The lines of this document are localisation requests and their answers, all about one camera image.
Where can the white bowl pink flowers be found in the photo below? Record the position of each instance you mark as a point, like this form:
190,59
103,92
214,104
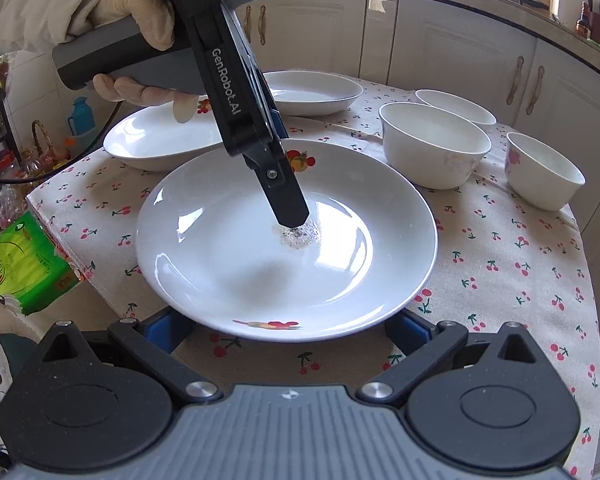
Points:
535,185

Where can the person's left hand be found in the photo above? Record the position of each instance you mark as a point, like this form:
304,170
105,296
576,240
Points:
130,10

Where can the white ceramic plate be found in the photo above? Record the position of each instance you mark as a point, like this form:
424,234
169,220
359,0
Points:
310,92
220,270
150,140

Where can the dark glass bottle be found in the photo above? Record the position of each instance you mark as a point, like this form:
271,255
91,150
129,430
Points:
583,25

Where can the large white bowl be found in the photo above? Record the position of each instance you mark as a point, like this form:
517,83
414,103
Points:
430,160

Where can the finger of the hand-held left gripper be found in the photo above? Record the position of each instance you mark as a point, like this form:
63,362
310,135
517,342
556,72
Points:
280,190

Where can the person's left forearm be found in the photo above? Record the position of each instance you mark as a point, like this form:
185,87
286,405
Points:
30,0

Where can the wicker basket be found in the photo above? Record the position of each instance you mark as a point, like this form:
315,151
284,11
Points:
50,160

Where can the white ceramic bowl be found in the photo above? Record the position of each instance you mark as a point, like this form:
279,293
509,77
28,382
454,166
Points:
452,101

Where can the white cabinet door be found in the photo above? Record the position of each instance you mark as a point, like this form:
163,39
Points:
580,110
320,35
455,45
380,40

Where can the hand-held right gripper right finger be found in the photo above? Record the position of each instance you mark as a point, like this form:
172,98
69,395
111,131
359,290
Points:
405,331

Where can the blue thermos jug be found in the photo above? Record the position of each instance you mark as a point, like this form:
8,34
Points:
81,120

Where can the cherry print tablecloth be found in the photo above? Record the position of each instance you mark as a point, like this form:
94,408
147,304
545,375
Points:
505,270

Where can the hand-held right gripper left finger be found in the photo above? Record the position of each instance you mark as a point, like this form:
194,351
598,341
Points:
157,332

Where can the green tissue pack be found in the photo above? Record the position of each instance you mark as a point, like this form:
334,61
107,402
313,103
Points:
35,260

